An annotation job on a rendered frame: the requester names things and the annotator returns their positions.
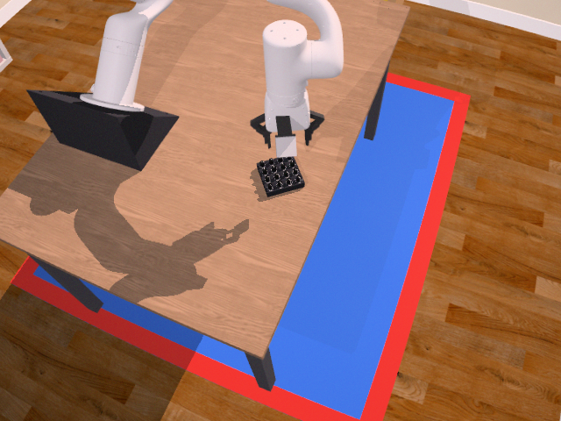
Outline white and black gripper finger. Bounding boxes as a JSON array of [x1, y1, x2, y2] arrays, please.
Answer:
[[250, 113, 271, 149], [304, 111, 324, 146]]

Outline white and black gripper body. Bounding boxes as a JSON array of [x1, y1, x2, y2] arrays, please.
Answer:
[[265, 90, 310, 132]]

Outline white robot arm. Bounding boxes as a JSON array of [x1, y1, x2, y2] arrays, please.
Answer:
[[80, 0, 344, 158]]

